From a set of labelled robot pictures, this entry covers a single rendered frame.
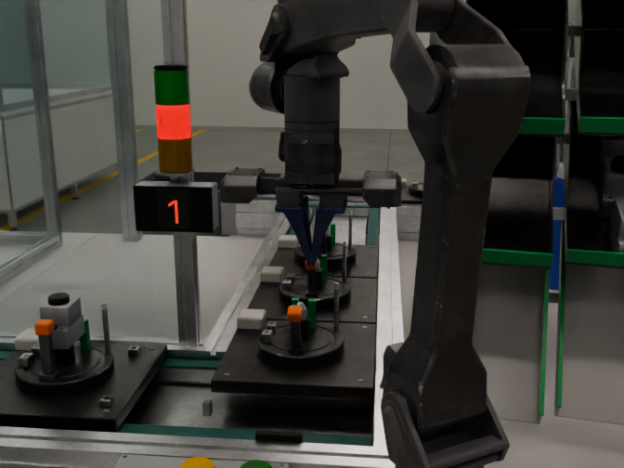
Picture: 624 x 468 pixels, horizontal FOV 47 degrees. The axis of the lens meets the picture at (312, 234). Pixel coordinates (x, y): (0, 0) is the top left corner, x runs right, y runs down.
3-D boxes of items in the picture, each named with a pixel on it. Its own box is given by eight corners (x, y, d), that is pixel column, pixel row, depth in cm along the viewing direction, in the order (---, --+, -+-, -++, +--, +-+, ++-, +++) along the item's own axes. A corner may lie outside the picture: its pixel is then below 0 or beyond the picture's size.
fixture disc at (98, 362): (93, 399, 101) (92, 386, 100) (-3, 394, 102) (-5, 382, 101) (127, 356, 114) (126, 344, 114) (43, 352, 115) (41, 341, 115)
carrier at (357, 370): (373, 400, 104) (375, 319, 101) (211, 393, 107) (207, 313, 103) (376, 333, 128) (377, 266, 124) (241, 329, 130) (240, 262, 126)
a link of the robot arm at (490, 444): (507, 468, 59) (513, 398, 58) (417, 499, 56) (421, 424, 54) (457, 430, 65) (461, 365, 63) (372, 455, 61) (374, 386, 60)
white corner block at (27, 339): (42, 362, 116) (40, 339, 115) (15, 361, 117) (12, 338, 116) (55, 350, 121) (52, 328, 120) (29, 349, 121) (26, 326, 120)
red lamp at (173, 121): (186, 139, 106) (184, 106, 105) (152, 139, 107) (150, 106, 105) (194, 135, 111) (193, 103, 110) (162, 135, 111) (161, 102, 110)
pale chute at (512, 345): (540, 424, 91) (543, 414, 87) (435, 410, 94) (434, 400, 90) (549, 232, 104) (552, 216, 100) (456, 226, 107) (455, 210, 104)
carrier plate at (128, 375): (116, 433, 96) (115, 418, 95) (-55, 423, 98) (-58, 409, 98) (168, 355, 119) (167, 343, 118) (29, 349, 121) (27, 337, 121)
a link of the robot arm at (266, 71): (354, 4, 72) (301, 7, 82) (279, 3, 68) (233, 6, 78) (352, 120, 75) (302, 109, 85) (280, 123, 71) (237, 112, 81)
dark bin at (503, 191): (551, 269, 87) (557, 222, 83) (442, 261, 91) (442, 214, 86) (552, 142, 108) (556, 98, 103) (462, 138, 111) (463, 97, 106)
